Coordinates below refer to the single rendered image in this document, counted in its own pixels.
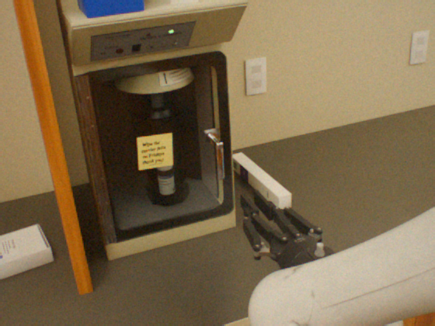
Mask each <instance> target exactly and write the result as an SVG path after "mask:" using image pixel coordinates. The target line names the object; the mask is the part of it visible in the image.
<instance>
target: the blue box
mask: <svg viewBox="0 0 435 326"><path fill-rule="evenodd" d="M78 8H79V9H80V10H81V11H82V12H83V14H84V15H85V16H86V17H87V18H88V19H92V18H98V17H103V16H113V15H119V14H124V13H129V12H143V11H144V10H145V8H144V0H78Z"/></svg>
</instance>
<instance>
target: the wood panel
mask: <svg viewBox="0 0 435 326"><path fill-rule="evenodd" d="M12 2H13V8H14V12H15V14H16V20H17V23H18V30H19V35H20V38H21V42H22V49H23V53H24V57H25V60H26V68H27V71H28V75H29V78H30V84H31V90H32V93H33V98H34V102H35V105H36V109H37V117H38V120H39V124H40V129H41V135H42V139H43V144H44V147H45V151H46V154H47V163H48V165H49V169H50V174H51V178H52V181H53V185H54V193H55V196H56V199H57V204H58V208H59V210H60V217H61V222H62V225H63V228H64V233H65V237H66V240H67V246H68V250H69V255H70V257H71V262H72V265H73V269H74V272H75V280H76V283H77V286H78V291H79V294H80V295H82V294H84V293H91V292H94V291H93V287H92V281H91V278H90V275H89V268H88V264H87V261H86V254H85V249H84V244H83V241H82V236H81V231H80V228H79V224H78V215H77V211H76V208H75V202H74V198H73V195H72V191H71V182H70V178H69V175H68V169H67V165H66V162H65V155H64V148H63V146H62V142H61V135H60V129H59V126H58V121H57V116H56V112H55V108H54V100H53V96H52V92H51V89H50V83H49V76H48V73H47V66H46V63H45V60H44V50H43V47H42V43H41V40H40V31H39V27H38V23H37V18H36V11H35V7H34V4H33V0H12Z"/></svg>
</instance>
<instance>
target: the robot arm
mask: <svg viewBox="0 0 435 326"><path fill-rule="evenodd" d="M240 200H241V208H242V209H243V210H244V216H245V217H244V218H243V230H244V232H245V236H246V237H247V239H248V240H249V243H250V244H251V246H252V249H253V254H254V259H255V260H260V259H261V256H266V257H270V258H271V259H272V260H274V261H275V262H277V263H278V265H279V267H280V269H281V270H280V271H276V272H272V273H271V274H269V275H268V276H267V277H265V278H264V279H262V280H261V281H260V283H258V285H257V287H256V288H255V289H254V290H253V292H252V295H251V299H250V302H249V323H250V326H403V325H404V323H403V320H405V319H408V318H411V317H418V316H421V315H424V314H430V313H433V312H435V207H433V209H429V210H427V211H426V212H425V213H422V214H421V215H418V216H416V217H415V218H413V219H411V220H410V221H408V222H405V223H404V224H401V225H399V226H397V227H396V228H394V229H391V230H390V231H387V232H385V233H383V234H381V235H378V236H377V237H374V238H372V239H370V240H368V241H366V242H362V243H361V244H358V245H356V246H354V247H352V248H349V249H345V250H343V251H340V252H338V253H335V252H334V251H333V250H332V249H331V248H329V247H327V246H325V245H324V244H323V243H321V242H322V232H323V229H321V228H320V227H317V226H315V225H312V224H311V223H310V222H308V221H307V220H306V219H305V218H303V217H302V216H301V215H299V213H298V212H295V211H294V210H293V209H292V208H290V207H289V206H286V207H284V209H281V208H279V207H278V206H275V205H274V204H273V202H272V201H267V200H266V198H265V197H264V196H263V195H262V194H261V193H260V192H259V191H258V190H256V191H254V204H255V205H256V206H258V208H259V209H258V208H257V207H256V206H254V204H253V203H252V201H251V200H250V199H249V198H248V197H247V196H246V195H245V193H241V194H240ZM259 210H260V211H261V212H262V213H263V214H264V215H265V216H266V218H267V219H268V220H273V223H274V222H275V223H276V224H277V226H279V228H280V230H281V232H283V233H280V232H279V231H278V230H277V229H273V228H272V227H271V226H270V225H269V224H267V223H266V221H265V220H264V219H262V218H260V217H259ZM259 234H260V235H261V236H262V237H263V238H264V239H266V241H267V242H268V243H269V244H270V248H266V246H265V245H264V243H263V242H261V239H260V238H259Z"/></svg>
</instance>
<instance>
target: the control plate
mask: <svg viewBox="0 0 435 326"><path fill-rule="evenodd" d="M196 22H197V21H196ZM196 22H191V23H177V24H171V25H166V26H157V27H152V28H147V29H133V30H128V31H123V32H118V33H108V34H103V35H98V36H91V62H93V61H102V60H106V59H112V58H116V57H124V56H129V55H134V54H146V53H151V52H156V51H160V50H169V49H173V48H177V47H188V46H189V44H190V40H191V35H192V33H193V29H194V26H195V24H196ZM171 29H174V32H173V33H169V31H170V30H171ZM148 33H151V36H146V34H148ZM175 40H177V44H175V43H173V41H175ZM162 42H165V46H163V45H161V43H162ZM140 43H141V49H140V51H137V52H131V50H132V45H136V44H140ZM151 43H152V44H153V46H152V48H151V47H150V46H149V44H151ZM117 49H124V52H123V53H122V54H117V52H116V50H117ZM103 51H105V52H106V54H105V55H101V54H100V53H101V52H103Z"/></svg>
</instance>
